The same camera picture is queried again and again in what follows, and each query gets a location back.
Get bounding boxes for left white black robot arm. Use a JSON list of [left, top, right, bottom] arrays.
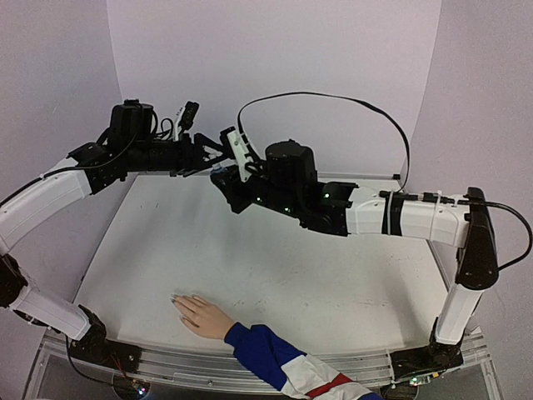
[[1, 99, 231, 368]]

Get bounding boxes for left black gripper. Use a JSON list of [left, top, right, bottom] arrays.
[[127, 131, 231, 177]]

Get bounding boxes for blue white red sleeve forearm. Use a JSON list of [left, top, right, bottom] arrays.
[[224, 322, 381, 399]]

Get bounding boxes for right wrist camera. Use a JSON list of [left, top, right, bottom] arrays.
[[220, 127, 261, 183]]

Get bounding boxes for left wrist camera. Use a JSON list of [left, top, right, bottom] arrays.
[[172, 101, 200, 142]]

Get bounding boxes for mannequin hand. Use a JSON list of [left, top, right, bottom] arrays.
[[171, 295, 235, 341]]

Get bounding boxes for blue nail polish bottle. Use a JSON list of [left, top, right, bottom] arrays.
[[211, 167, 228, 176]]

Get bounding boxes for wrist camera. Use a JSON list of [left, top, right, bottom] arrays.
[[220, 127, 261, 183], [172, 101, 200, 142]]

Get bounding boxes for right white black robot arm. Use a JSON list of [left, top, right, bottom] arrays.
[[210, 140, 499, 381]]

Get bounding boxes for black right camera cable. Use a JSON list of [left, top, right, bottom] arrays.
[[236, 91, 533, 272]]

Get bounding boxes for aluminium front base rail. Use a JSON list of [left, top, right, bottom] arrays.
[[24, 325, 501, 399]]

